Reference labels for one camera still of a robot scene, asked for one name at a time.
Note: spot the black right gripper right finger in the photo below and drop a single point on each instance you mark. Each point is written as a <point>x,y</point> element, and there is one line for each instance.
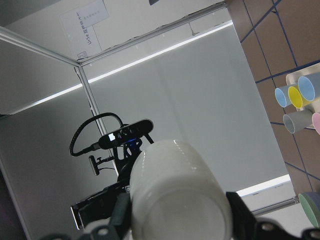
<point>247,227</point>

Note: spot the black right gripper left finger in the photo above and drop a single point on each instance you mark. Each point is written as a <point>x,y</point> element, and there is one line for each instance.
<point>115,227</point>

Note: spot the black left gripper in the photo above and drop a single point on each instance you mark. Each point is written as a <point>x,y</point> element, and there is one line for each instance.
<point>100,205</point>

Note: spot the white plastic cup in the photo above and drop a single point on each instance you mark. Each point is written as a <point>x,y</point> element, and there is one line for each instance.
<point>175,196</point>

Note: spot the grey plastic cup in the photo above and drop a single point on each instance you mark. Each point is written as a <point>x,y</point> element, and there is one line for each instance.
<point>298,120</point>

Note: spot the pink plastic cup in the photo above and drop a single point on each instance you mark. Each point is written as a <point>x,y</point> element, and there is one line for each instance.
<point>316,122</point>

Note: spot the yellow plastic cup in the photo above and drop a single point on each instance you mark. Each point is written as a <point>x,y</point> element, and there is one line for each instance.
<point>296,97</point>

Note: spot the light blue cup near grey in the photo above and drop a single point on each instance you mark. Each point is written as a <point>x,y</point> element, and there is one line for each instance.
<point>282,95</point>

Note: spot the light blue cup near pink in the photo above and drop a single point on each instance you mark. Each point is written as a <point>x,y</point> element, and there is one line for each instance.
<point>309,86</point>

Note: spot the blue bowl under green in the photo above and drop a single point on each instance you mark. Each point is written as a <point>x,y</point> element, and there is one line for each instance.
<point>314,196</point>

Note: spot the beige plastic tray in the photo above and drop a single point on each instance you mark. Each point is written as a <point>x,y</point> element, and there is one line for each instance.
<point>292,78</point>

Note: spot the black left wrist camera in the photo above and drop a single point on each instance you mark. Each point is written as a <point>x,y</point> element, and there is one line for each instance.
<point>126,134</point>

